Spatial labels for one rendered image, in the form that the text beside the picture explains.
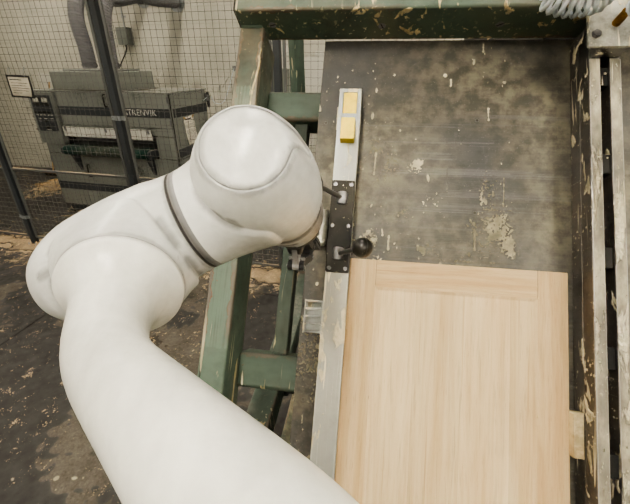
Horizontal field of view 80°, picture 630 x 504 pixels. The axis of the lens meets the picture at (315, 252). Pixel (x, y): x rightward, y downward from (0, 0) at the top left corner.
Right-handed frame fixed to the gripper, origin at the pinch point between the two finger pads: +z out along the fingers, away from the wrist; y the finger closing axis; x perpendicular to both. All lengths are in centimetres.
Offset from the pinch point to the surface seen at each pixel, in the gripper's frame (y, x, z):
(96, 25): -180, -197, 160
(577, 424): 29, 51, 12
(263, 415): 45, -17, 48
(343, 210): -9.3, 4.9, 10.7
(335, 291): 7.9, 4.4, 11.7
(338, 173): -17.8, 3.1, 11.7
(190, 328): 35, -111, 198
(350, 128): -27.4, 5.1, 9.7
